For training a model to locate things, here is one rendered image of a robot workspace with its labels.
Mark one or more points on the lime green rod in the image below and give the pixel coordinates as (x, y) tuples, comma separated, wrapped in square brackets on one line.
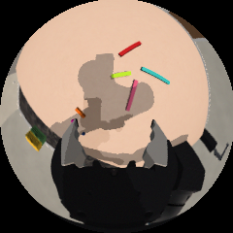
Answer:
[(121, 74)]

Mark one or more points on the turquoise rod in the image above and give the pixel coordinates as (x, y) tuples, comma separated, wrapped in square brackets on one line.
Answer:
[(154, 74)]

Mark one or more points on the pink rod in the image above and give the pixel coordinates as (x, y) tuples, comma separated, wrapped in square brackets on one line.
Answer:
[(131, 96)]

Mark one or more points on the red rod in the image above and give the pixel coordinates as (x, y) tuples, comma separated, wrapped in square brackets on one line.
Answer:
[(122, 53)]

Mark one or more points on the orange rod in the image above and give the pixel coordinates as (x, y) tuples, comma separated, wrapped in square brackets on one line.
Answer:
[(80, 112)]

